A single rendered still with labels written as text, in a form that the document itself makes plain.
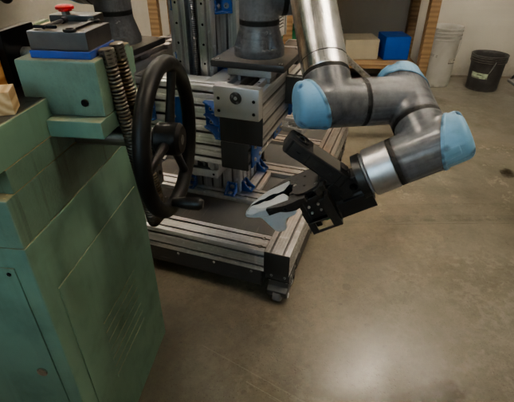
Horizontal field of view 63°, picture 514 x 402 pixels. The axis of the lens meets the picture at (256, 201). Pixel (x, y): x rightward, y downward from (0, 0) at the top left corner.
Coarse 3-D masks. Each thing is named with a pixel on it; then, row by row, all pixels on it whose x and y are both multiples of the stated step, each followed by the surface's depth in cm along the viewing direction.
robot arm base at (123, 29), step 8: (104, 16) 130; (112, 16) 130; (120, 16) 131; (128, 16) 133; (112, 24) 131; (120, 24) 131; (128, 24) 133; (136, 24) 138; (112, 32) 131; (120, 32) 133; (128, 32) 133; (136, 32) 136; (120, 40) 132; (128, 40) 134; (136, 40) 136
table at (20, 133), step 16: (32, 112) 64; (48, 112) 68; (112, 112) 71; (0, 128) 58; (16, 128) 61; (32, 128) 65; (48, 128) 69; (64, 128) 68; (80, 128) 68; (96, 128) 67; (112, 128) 71; (0, 144) 58; (16, 144) 61; (32, 144) 65; (0, 160) 58; (16, 160) 62
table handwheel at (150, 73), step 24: (144, 72) 65; (168, 72) 74; (144, 96) 62; (168, 96) 74; (192, 96) 84; (144, 120) 62; (168, 120) 75; (192, 120) 87; (120, 144) 76; (144, 144) 62; (168, 144) 73; (192, 144) 88; (144, 168) 63; (192, 168) 88; (144, 192) 66; (168, 216) 76
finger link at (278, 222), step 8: (272, 200) 69; (280, 200) 67; (256, 208) 70; (264, 208) 68; (248, 216) 72; (256, 216) 70; (264, 216) 69; (272, 216) 70; (280, 216) 69; (288, 216) 69; (272, 224) 71; (280, 224) 70
